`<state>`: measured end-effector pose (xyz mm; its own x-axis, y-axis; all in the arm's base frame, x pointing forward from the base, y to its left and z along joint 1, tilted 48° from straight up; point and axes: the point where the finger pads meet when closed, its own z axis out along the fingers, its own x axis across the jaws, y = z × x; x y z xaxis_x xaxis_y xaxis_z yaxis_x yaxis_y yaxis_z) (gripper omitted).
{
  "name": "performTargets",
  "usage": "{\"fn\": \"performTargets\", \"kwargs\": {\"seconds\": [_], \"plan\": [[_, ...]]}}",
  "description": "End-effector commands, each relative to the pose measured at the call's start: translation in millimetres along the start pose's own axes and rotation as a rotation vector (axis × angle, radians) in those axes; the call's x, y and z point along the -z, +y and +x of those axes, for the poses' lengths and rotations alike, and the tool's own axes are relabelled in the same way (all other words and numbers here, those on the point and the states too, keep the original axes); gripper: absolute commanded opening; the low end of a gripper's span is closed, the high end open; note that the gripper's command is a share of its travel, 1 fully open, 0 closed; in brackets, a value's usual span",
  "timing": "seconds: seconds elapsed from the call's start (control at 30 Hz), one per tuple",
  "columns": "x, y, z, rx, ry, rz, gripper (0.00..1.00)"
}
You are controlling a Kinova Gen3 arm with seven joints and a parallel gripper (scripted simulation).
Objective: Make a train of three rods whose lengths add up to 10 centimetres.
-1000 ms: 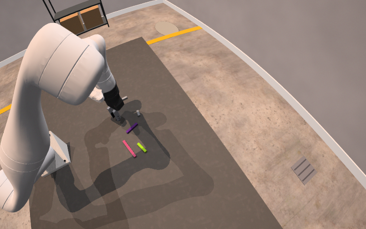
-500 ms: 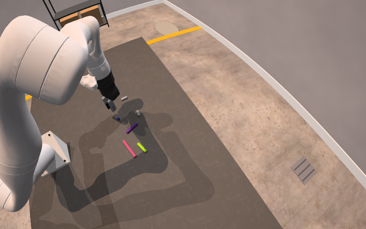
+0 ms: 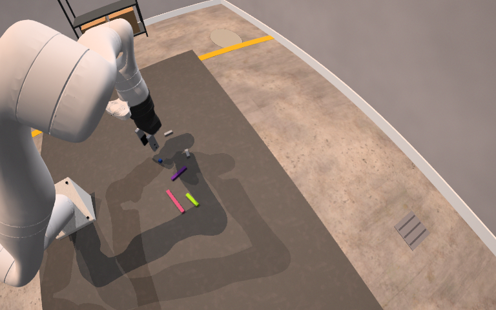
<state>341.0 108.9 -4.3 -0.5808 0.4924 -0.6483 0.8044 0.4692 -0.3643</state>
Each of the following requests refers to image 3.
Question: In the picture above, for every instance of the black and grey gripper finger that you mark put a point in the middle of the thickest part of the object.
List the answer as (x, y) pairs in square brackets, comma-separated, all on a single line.
[(142, 136), (152, 141)]

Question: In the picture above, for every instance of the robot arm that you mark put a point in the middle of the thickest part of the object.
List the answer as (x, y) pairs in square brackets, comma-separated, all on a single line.
[(58, 86)]

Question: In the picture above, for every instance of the purple rod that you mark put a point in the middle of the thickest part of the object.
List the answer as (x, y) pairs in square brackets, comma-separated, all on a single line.
[(182, 170)]

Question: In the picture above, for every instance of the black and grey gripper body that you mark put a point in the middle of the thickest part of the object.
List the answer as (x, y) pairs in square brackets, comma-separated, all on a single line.
[(136, 103)]

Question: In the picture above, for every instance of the pink rod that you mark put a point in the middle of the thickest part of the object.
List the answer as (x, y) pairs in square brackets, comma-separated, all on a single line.
[(175, 201)]

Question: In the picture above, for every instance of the lime green rod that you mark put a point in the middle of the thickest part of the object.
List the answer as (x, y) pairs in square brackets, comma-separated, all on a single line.
[(192, 199)]

